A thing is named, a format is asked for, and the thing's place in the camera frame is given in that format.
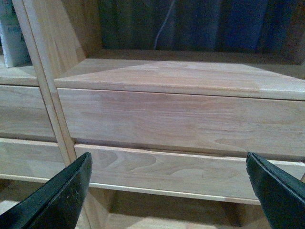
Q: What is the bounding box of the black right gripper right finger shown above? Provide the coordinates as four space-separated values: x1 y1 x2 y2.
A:
246 152 305 229

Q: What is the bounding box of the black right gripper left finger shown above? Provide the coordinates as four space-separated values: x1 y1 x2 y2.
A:
0 152 92 229

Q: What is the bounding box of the white illustrated paperback book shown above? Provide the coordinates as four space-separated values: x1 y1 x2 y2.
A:
0 0 31 68

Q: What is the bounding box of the wooden bookshelf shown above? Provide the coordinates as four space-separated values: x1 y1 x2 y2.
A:
0 0 305 229

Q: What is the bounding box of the thin white hanging cable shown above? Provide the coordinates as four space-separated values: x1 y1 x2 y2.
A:
153 0 176 50

